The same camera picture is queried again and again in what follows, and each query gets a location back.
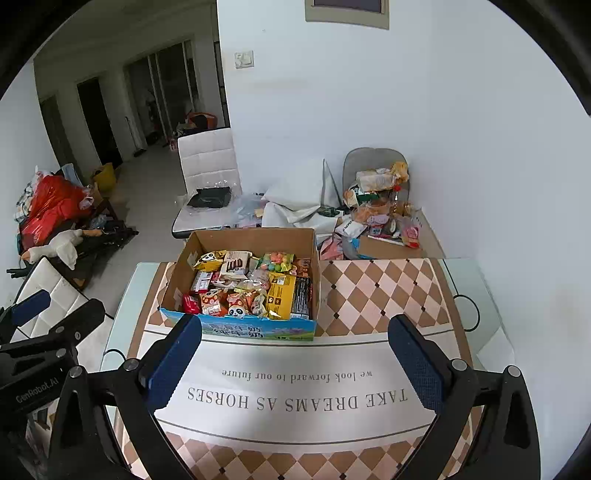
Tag pile of loose snack packets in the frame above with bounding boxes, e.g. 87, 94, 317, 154
342, 161, 423, 250

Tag pink packets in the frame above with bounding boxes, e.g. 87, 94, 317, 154
318, 235, 347, 261

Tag yellow bag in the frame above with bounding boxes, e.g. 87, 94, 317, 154
91, 163, 116, 193

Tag white goose plush toy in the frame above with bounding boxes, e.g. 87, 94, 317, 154
21, 228, 85, 271

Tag checkered tablecloth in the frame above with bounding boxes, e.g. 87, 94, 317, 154
99, 257, 476, 480

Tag framed wall picture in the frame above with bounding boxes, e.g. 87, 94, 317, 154
305, 0, 390, 31

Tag cardboard box with blue print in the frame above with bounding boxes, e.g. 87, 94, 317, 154
159, 227, 320, 341

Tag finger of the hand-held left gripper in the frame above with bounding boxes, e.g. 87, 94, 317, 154
41, 299, 106, 346
0, 290, 51, 342

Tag white crumpled bags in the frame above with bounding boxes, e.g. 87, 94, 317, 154
261, 158, 345, 232

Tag red plastic bag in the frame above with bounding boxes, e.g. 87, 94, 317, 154
21, 175, 93, 247

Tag white padded chair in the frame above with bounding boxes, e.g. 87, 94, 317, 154
172, 128, 243, 240
9, 256, 114, 344

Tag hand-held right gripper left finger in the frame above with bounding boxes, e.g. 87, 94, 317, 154
48, 314, 204, 480

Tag glass sliding door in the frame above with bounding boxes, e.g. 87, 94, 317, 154
124, 39, 199, 144

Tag black folded tripod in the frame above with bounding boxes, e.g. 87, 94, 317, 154
76, 220, 139, 259

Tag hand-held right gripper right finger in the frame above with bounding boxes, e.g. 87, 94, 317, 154
387, 314, 542, 480

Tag grey chair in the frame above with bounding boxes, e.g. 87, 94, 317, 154
342, 148, 409, 204

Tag yellow and black snack packet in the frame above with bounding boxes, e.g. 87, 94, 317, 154
267, 272, 312, 321

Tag heap of packed snack packets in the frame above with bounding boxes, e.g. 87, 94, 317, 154
182, 249, 315, 321

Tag black bag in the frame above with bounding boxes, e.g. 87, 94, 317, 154
186, 186, 232, 208

